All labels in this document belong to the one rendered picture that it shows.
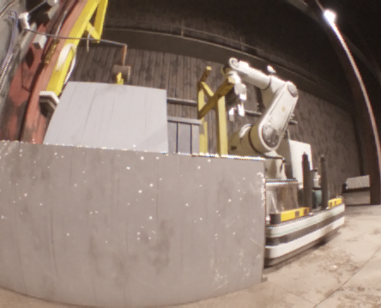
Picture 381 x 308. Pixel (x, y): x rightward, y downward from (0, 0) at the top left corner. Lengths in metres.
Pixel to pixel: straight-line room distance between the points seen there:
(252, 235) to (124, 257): 0.63
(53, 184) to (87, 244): 0.28
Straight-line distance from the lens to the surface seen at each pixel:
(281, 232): 1.27
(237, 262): 1.00
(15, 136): 1.71
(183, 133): 0.96
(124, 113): 0.93
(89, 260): 0.85
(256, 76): 2.06
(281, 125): 1.77
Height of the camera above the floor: 0.55
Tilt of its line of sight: 12 degrees up
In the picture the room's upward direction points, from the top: straight up
